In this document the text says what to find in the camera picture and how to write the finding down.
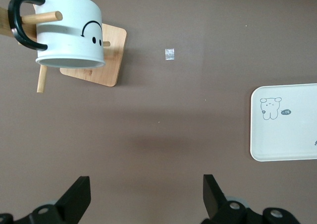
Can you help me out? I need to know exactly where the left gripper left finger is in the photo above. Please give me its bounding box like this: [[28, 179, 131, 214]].
[[0, 176, 91, 224]]

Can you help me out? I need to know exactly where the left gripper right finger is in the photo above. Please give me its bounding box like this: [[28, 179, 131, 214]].
[[202, 174, 302, 224]]

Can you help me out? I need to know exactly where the white smiley mug black handle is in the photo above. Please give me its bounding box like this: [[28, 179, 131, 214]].
[[7, 0, 106, 69]]

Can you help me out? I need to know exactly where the cream tray with rabbit print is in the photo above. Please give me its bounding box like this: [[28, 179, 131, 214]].
[[250, 83, 317, 162]]

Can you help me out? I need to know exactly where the wooden mug stand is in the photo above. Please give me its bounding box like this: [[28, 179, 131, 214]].
[[0, 0, 128, 93]]

